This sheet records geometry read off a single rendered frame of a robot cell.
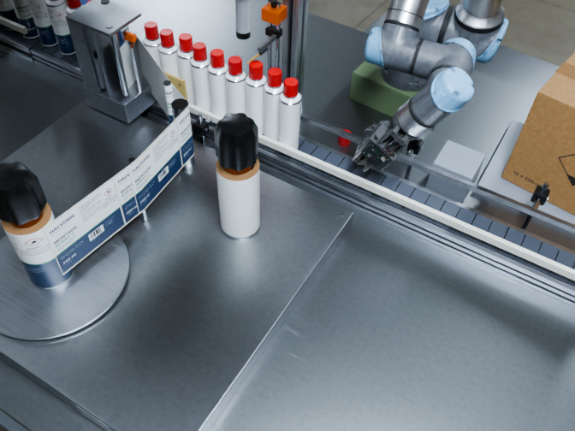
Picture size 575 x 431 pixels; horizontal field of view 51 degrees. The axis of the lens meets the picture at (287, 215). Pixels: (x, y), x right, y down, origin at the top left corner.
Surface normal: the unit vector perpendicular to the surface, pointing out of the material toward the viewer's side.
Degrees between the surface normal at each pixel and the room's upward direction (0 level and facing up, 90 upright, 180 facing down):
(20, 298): 0
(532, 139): 90
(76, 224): 90
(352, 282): 0
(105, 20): 0
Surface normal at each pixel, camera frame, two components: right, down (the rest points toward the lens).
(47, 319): 0.03, -0.65
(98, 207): 0.80, 0.48
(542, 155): -0.64, 0.57
